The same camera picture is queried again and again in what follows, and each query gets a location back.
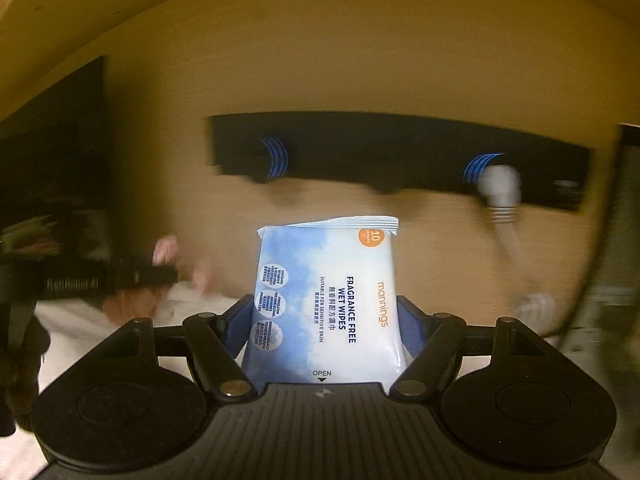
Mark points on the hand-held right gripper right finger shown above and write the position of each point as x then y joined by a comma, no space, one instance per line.
411,327

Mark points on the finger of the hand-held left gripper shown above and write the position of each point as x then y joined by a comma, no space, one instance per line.
145,276

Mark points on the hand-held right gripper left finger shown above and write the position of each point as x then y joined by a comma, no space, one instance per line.
241,322

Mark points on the pink cloth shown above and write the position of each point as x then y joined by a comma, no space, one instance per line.
165,249

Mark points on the blue wet wipes packet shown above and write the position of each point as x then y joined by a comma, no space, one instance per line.
325,300

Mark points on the white woven blanket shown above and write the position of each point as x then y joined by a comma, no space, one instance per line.
75,322

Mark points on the black monitor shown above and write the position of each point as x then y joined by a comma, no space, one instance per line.
55,150

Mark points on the white plug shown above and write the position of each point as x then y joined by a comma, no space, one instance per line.
500,185

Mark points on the black power strip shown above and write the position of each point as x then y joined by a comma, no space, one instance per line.
375,155

